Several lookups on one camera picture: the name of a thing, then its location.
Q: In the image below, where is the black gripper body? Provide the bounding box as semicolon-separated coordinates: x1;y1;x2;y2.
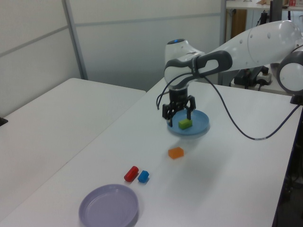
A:
169;88;190;110

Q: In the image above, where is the green rectangular block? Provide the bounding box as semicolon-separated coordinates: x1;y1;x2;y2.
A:
178;119;193;130

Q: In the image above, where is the orange rectangular block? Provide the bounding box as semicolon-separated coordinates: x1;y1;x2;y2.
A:
168;147;185;159

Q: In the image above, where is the blue block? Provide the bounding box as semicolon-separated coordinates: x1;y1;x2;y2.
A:
137;170;150;183

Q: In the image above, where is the red cylinder block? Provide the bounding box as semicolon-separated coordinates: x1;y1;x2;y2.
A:
124;166;139;182

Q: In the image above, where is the blue plate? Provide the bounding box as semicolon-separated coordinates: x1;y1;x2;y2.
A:
167;109;210;136

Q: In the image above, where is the white power strip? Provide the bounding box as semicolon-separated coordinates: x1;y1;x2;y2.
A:
257;70;273;86

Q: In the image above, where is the brown wooden panel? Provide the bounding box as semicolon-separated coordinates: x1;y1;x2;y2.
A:
231;9;247;40

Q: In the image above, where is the purple plate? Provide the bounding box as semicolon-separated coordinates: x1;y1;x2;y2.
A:
78;183;139;227

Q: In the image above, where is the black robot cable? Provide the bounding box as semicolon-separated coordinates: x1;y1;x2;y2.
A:
155;70;301;140

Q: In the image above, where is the grey metal partition post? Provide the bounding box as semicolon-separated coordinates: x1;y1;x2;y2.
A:
220;0;228;45
62;0;89;80

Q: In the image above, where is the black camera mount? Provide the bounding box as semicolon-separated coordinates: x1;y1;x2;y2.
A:
290;94;303;105

